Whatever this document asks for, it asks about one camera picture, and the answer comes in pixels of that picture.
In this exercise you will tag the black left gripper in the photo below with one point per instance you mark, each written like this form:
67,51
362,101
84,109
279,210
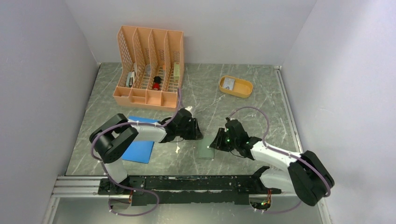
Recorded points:
195,133

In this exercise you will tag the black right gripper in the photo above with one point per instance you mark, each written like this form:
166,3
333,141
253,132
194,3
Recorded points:
218,143

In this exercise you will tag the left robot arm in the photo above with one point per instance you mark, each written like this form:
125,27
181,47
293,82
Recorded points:
111,140

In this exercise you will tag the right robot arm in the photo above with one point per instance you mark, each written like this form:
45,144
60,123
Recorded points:
302,174

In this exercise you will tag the silver VIP card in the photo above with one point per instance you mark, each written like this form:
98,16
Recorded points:
228,83

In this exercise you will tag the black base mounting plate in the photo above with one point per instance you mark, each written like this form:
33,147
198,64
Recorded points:
189,189

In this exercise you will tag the yellow oval tray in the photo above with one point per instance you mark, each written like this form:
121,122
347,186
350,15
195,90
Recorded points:
242,88

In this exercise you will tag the blue notebook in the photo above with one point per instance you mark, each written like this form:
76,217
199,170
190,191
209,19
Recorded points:
140,151

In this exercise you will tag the red black small bottle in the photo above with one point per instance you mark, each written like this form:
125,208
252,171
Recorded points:
156,83

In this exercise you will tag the pale green eraser block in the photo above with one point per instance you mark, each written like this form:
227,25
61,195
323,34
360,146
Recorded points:
176,72

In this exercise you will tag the orange plastic file organizer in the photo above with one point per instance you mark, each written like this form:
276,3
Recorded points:
149,52

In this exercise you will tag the white grey utility knife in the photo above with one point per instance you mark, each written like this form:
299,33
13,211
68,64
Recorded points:
130,79

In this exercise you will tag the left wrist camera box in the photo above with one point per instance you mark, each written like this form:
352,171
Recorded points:
189,108

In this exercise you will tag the aluminium table edge rail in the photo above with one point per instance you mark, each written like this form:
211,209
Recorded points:
294,131

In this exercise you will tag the aluminium front frame rail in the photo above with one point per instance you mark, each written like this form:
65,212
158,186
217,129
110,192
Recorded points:
75,199

